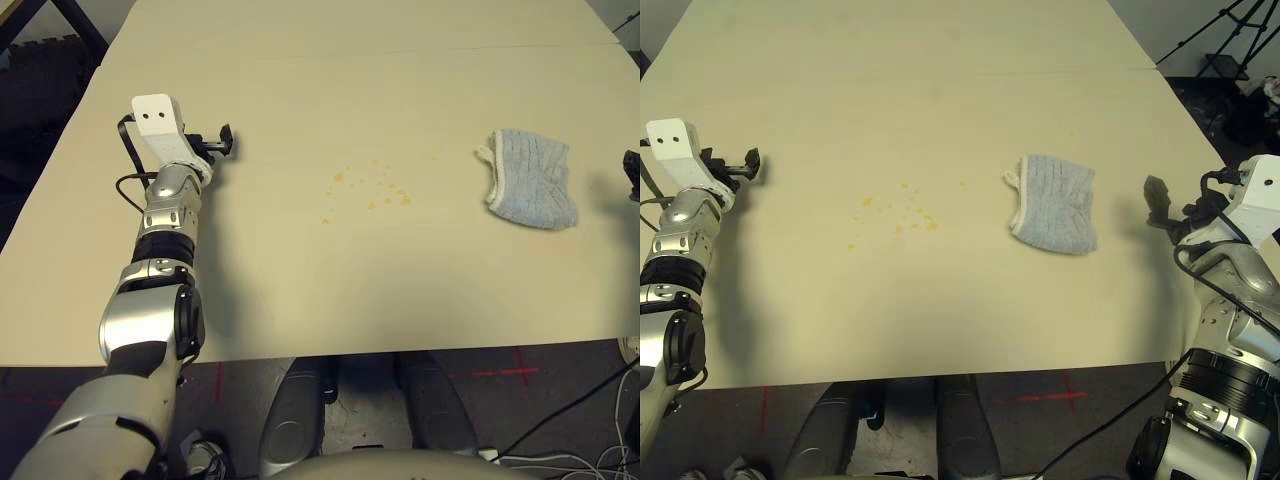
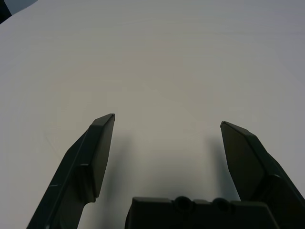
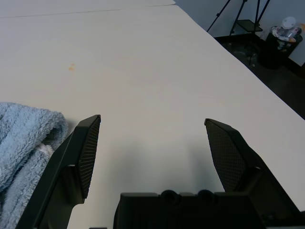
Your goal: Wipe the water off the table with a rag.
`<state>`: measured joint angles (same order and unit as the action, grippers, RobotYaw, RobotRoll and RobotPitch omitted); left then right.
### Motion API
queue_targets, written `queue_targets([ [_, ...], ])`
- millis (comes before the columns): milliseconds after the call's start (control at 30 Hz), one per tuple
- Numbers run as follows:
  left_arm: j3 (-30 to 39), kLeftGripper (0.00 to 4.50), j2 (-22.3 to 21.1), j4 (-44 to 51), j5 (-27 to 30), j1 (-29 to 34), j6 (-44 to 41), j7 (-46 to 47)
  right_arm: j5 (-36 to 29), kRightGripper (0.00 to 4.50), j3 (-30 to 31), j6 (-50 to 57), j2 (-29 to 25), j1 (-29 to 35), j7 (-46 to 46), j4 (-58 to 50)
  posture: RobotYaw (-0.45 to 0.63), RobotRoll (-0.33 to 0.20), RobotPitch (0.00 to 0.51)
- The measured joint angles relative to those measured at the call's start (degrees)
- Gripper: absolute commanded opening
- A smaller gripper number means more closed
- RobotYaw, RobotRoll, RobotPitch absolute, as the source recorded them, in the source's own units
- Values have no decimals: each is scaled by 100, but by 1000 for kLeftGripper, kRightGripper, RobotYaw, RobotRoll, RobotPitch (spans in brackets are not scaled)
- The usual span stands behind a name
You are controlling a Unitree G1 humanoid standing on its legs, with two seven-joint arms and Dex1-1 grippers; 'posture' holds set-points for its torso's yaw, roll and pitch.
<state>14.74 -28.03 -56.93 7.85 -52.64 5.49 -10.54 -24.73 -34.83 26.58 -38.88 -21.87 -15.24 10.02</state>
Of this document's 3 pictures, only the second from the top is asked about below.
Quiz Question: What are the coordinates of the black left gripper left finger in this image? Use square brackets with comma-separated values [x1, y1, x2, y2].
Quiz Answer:
[26, 113, 116, 229]

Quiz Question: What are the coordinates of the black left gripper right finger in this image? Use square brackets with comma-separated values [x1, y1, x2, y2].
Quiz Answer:
[220, 121, 305, 229]

